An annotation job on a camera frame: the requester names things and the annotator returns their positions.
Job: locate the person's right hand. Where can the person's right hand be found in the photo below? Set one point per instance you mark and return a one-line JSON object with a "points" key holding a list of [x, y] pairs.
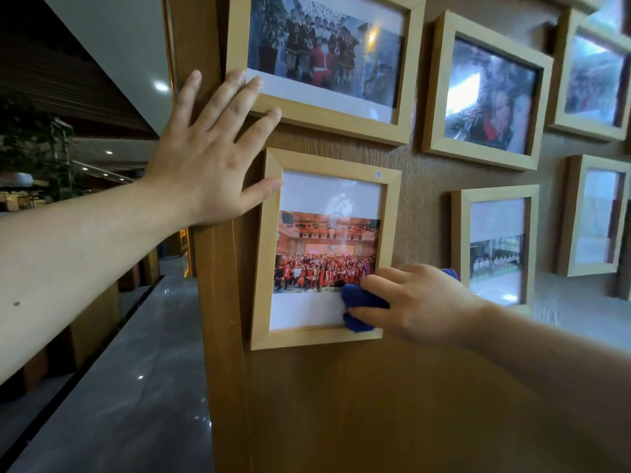
{"points": [[429, 310]]}

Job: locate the person's left hand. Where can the person's left hand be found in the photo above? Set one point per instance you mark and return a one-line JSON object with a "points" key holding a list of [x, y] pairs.
{"points": [[197, 162]]}

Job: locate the person's right thumb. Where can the person's right thumb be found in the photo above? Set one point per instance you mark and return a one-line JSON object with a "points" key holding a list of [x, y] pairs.
{"points": [[369, 317]]}

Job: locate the person's left thumb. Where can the person's left thumb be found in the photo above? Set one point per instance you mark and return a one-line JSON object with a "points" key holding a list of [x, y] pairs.
{"points": [[261, 191]]}

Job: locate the person's left little finger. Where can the person's left little finger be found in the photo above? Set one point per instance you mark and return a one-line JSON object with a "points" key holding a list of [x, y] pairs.
{"points": [[187, 96]]}

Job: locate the person's left middle finger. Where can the person's left middle finger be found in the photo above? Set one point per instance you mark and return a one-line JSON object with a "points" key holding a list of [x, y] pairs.
{"points": [[240, 102]]}

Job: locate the blue cleaning cloth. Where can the blue cleaning cloth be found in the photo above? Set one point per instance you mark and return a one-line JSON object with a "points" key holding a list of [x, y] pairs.
{"points": [[360, 296]]}

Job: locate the wooden frame with hall photo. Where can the wooden frame with hall photo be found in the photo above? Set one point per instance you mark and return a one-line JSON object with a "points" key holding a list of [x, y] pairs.
{"points": [[320, 231]]}

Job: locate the person's left forearm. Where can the person's left forearm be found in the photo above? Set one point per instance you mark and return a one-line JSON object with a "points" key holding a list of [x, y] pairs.
{"points": [[74, 256]]}

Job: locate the person's right forearm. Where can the person's right forearm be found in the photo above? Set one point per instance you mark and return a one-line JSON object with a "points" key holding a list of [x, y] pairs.
{"points": [[557, 379]]}

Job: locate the round recessed ceiling light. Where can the round recessed ceiling light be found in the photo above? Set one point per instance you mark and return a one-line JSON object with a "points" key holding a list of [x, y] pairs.
{"points": [[161, 86]]}

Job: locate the green indoor tree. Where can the green indoor tree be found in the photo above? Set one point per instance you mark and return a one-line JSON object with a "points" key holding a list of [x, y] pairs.
{"points": [[34, 147]]}

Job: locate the low wooden partition cabinets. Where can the low wooden partition cabinets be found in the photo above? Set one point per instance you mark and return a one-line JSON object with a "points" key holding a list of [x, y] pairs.
{"points": [[93, 315]]}

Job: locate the wide wooden frame group photo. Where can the wide wooden frame group photo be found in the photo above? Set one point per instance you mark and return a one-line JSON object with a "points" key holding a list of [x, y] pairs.
{"points": [[330, 59]]}

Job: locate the wooden frame with lawn photo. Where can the wooden frame with lawn photo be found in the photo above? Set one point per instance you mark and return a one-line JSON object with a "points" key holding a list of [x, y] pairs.
{"points": [[495, 241]]}

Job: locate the wooden frame with pale photo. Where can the wooden frame with pale photo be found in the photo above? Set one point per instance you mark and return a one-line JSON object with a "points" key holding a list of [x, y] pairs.
{"points": [[594, 216]]}

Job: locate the wooden frame with portrait photo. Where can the wooden frame with portrait photo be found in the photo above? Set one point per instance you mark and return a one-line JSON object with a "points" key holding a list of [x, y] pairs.
{"points": [[488, 93]]}

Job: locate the wooden frame with glare photo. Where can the wooden frame with glare photo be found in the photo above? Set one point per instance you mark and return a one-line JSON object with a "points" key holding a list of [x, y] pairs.
{"points": [[591, 78]]}

